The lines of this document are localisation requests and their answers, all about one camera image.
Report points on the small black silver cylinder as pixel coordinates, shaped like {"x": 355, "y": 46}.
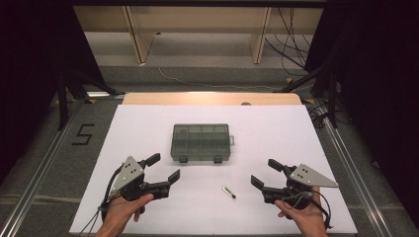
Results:
{"x": 228, "y": 192}

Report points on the person's left hand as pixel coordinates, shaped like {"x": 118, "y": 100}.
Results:
{"x": 118, "y": 212}

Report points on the wooden table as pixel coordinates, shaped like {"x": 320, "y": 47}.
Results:
{"x": 210, "y": 98}

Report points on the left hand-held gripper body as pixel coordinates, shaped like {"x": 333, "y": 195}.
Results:
{"x": 130, "y": 173}

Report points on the person's right hand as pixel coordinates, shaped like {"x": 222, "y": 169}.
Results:
{"x": 309, "y": 220}

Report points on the black metal stand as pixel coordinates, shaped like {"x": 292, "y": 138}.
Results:
{"x": 62, "y": 102}
{"x": 332, "y": 102}

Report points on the wooden shelf unit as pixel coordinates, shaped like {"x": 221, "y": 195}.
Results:
{"x": 197, "y": 19}

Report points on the black curtain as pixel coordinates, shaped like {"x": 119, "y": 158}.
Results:
{"x": 378, "y": 98}
{"x": 29, "y": 82}

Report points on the clear grey compartment box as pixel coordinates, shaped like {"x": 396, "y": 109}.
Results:
{"x": 201, "y": 141}

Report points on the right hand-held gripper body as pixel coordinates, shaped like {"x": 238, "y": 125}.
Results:
{"x": 309, "y": 177}

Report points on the aluminium rail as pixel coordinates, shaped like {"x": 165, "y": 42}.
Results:
{"x": 355, "y": 181}
{"x": 36, "y": 181}

